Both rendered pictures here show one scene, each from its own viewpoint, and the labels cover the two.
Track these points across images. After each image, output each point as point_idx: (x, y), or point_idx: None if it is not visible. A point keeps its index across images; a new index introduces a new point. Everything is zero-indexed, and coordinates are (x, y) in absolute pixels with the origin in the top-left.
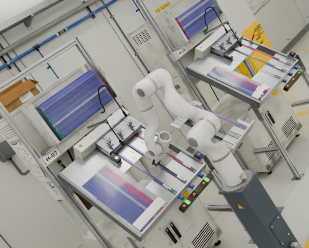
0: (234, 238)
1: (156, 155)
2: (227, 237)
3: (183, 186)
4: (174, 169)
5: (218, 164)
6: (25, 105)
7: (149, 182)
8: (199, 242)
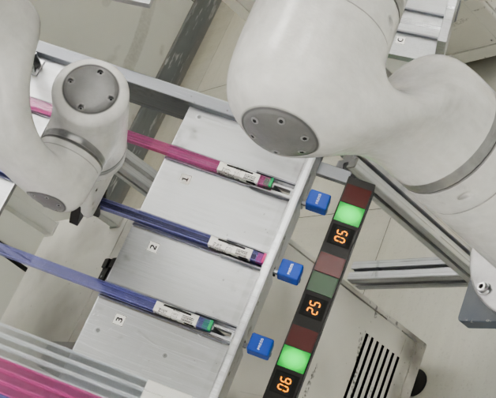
0: (477, 357)
1: (75, 206)
2: (445, 354)
3: (253, 291)
4: (186, 209)
5: (453, 200)
6: None
7: (93, 230)
8: None
